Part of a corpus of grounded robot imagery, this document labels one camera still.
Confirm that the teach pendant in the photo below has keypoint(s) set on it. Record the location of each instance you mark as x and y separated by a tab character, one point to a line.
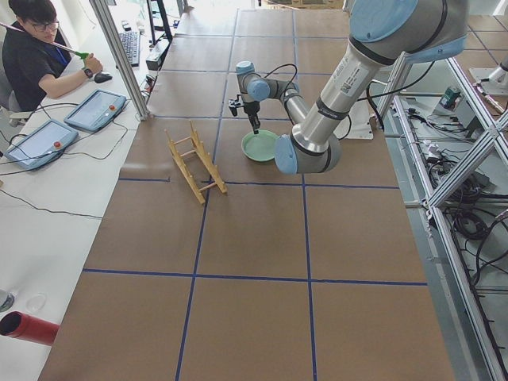
96	111
42	145

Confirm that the wooden dish rack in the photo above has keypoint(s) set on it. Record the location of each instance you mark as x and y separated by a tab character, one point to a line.
195	163

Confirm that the black keyboard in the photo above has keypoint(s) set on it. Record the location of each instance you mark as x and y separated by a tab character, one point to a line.
130	41

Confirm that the teach pendant near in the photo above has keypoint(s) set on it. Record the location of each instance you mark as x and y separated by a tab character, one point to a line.
42	145

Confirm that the teach pendant far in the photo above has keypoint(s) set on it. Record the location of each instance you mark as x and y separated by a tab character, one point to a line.
96	111

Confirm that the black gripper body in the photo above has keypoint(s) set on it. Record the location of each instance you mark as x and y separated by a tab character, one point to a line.
251	108

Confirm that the light green round plate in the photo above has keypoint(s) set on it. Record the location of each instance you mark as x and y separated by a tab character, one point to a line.
259	146

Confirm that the aluminium frame post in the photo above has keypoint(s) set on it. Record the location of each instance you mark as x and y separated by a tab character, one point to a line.
106	21

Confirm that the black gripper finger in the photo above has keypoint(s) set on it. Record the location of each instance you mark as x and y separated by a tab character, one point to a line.
255	123

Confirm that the seated person black shirt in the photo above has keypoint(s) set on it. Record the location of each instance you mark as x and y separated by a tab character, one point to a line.
33	59

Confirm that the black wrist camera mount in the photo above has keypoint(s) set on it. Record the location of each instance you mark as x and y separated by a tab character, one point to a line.
234	104

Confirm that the red cylinder bottle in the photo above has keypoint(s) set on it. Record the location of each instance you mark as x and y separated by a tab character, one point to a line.
28	328

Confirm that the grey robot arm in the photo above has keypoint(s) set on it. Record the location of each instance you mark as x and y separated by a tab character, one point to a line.
380	31

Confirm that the black computer mouse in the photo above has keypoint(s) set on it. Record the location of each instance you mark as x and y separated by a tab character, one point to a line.
102	77

